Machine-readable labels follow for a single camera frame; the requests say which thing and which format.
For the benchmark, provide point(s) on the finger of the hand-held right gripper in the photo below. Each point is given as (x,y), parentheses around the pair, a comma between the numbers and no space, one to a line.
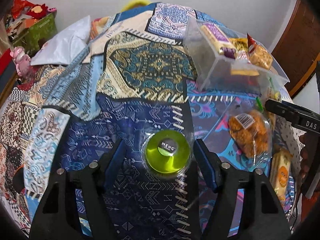
(292,115)

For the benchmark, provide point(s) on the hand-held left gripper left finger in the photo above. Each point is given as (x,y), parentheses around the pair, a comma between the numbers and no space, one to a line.
(115,165)

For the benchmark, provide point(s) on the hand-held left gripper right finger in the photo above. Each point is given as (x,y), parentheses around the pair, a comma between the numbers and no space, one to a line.
(206,165)

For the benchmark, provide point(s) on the green jelly cup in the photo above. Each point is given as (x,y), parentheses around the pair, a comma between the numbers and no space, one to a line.
(167,155)

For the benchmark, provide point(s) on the brown patterned snack bar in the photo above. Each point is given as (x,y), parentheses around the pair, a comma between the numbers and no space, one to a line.
(243,70)

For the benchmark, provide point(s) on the orange bean snack packet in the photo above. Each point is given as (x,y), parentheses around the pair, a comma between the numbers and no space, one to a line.
(261,56)

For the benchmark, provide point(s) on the clear plastic storage box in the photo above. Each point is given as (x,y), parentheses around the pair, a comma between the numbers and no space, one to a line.
(207,60)

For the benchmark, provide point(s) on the purple snack bar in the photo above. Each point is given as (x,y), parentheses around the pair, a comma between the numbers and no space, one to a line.
(216,37)

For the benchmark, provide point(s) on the clear bag of fried snacks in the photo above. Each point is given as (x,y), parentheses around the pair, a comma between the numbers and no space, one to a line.
(252,135)

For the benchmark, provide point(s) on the person's right hand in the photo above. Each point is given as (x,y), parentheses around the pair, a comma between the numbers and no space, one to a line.
(304,155)

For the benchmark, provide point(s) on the clear bag of wrapped candies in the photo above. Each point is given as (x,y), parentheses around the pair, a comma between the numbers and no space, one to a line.
(273,90)

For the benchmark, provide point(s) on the beige biscuit packet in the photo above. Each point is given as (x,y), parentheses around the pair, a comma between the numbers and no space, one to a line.
(281,175)

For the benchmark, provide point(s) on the brown wooden door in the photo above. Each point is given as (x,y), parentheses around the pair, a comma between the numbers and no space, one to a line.
(300,42)

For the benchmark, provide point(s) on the patterned patchwork blanket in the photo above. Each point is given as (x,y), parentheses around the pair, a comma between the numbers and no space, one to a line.
(140,62)

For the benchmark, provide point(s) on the white plastic bag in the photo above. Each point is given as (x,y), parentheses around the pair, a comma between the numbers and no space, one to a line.
(65,42)

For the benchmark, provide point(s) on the pink bunny figurine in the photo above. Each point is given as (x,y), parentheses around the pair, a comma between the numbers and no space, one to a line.
(21,60)

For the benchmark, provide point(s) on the green storage box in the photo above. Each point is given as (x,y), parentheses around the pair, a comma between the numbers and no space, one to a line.
(41,32)

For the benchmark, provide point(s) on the pile of red fabric decorations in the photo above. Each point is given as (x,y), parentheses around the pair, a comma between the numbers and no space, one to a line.
(27,10)

